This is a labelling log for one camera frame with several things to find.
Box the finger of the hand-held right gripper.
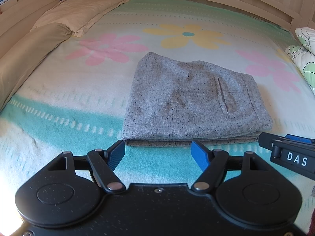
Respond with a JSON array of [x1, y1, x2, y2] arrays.
[[285, 134, 315, 144], [259, 132, 288, 145]]

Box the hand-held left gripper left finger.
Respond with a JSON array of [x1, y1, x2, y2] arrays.
[[47, 140, 126, 194]]

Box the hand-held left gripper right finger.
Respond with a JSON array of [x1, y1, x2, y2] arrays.
[[191, 141, 269, 194]]

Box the grey speckled pants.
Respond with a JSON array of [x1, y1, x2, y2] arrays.
[[122, 52, 273, 148]]

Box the floral bed sheet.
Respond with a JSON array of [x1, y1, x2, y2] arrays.
[[0, 0, 315, 214]]

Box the white quilt with green print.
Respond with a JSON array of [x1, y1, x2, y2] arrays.
[[285, 27, 315, 89]]

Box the olive beige pillow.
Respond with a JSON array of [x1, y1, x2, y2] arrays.
[[0, 23, 72, 111]]

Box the cream pillow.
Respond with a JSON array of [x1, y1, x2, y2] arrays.
[[31, 0, 133, 38]]

